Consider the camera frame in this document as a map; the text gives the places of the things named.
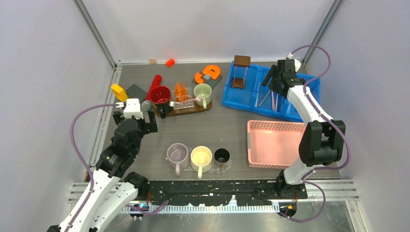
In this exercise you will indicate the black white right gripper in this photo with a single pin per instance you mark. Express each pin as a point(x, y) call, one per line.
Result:
point(270, 74)

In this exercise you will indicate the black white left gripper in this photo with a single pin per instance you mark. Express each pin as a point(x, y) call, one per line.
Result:
point(149, 126)

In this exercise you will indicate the beige grey toothbrush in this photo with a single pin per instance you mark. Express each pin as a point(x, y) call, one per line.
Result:
point(264, 98)

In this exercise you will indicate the lilac translucent mug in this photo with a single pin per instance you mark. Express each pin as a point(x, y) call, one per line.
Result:
point(178, 157)

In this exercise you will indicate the clear glass toothbrush holder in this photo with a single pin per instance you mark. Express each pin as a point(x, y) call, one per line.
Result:
point(190, 93)

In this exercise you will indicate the orange toothpaste tube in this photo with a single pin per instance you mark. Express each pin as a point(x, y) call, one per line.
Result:
point(178, 92)
point(184, 93)

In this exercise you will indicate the cream yellow mug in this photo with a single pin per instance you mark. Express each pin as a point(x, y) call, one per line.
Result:
point(201, 159)

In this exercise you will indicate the light green mug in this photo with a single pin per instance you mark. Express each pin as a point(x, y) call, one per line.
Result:
point(202, 93)

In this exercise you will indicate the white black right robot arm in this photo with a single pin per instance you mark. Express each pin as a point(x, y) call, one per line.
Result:
point(322, 142)

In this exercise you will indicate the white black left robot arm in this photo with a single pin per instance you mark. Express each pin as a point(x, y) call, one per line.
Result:
point(111, 188)

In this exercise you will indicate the brown oval wooden tray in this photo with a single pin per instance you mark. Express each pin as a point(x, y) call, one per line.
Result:
point(201, 108)

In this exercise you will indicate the clear holder with brown lid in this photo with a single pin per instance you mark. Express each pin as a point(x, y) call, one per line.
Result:
point(241, 66)

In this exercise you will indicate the red glitter toy microphone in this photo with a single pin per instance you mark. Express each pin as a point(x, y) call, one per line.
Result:
point(146, 104)

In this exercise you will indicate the blue plastic organizer bin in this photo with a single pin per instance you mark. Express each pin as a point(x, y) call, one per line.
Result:
point(244, 99)

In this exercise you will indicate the dark grey studded baseplate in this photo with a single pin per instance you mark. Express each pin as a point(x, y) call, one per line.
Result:
point(135, 92)

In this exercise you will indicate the yellow toy block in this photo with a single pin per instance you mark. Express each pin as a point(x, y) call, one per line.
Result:
point(119, 92)

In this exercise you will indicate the grey baseplate with orange track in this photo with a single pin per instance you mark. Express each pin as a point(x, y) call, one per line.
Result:
point(210, 75)

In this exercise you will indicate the small red block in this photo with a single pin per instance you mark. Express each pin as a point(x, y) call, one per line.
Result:
point(170, 62)

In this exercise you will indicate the pink plastic basket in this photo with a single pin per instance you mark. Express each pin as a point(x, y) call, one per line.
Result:
point(273, 144)

